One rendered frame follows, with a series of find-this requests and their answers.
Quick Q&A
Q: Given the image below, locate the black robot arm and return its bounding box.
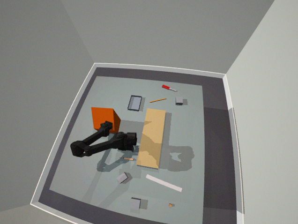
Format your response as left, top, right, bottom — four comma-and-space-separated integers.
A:
70, 121, 136, 157

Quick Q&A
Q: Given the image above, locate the white flat bar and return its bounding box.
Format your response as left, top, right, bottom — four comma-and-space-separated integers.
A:
146, 174, 182, 192

